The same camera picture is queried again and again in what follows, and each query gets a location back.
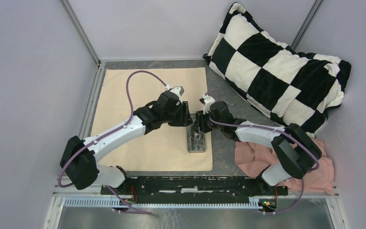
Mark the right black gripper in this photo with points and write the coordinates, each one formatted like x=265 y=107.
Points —
x=199 y=126

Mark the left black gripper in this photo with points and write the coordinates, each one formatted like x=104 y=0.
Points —
x=185 y=119

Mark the metal instrument tray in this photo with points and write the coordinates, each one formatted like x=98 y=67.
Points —
x=196 y=141

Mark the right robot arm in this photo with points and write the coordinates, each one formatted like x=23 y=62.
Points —
x=296 y=152

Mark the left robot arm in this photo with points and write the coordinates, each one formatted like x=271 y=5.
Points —
x=80 y=156

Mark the pink crumpled cloth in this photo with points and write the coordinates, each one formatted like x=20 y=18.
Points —
x=253 y=158

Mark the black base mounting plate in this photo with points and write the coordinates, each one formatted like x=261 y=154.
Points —
x=196 y=190

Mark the black white checkered pillow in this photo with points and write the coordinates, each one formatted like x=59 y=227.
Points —
x=286 y=86

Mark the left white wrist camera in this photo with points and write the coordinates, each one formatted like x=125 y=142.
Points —
x=177 y=90

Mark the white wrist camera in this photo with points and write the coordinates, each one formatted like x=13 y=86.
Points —
x=206 y=101
x=177 y=90

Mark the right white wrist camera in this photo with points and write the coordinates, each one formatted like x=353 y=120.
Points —
x=206 y=101

